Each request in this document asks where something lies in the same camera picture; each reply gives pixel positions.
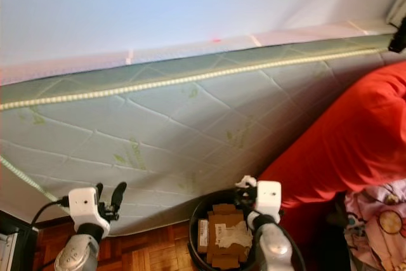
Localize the pink fabric bed base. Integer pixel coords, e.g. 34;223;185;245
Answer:
0;20;396;87

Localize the brown cardboard box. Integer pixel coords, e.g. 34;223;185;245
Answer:
197;202;249;271

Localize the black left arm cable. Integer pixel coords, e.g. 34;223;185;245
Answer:
30;199;71;267

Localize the red blanket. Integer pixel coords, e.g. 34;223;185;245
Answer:
256;61;406;210

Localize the dark low cabinet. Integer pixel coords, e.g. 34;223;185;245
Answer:
0;210;39;271

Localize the pink cartoon bear quilt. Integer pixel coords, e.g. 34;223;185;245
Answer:
344;180;406;271

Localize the white crumpled paper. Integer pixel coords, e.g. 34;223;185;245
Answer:
212;221;252;250

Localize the black round waste bin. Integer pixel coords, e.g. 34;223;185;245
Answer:
188;189;261;271

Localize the white green quilted mattress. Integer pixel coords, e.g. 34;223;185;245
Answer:
0;30;402;237

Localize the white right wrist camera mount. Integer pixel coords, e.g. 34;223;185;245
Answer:
253;180;283;221

